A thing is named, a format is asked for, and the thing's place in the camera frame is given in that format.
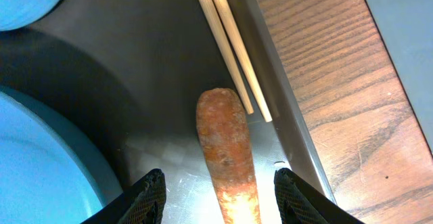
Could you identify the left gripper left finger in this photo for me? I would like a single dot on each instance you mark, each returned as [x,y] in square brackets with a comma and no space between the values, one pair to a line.
[141,203]

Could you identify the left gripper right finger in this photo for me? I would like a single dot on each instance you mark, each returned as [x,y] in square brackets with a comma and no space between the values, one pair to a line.
[299,202]

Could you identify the brown serving tray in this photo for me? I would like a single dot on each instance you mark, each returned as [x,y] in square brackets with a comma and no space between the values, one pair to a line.
[129,73]

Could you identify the orange carrot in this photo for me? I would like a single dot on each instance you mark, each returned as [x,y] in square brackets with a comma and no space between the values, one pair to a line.
[225,141]

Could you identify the blue plastic plate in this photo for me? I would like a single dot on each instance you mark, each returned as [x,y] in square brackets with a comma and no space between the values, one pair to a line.
[51,172]

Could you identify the left wooden chopstick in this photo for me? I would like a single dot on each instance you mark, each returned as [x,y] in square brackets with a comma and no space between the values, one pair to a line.
[220,37]

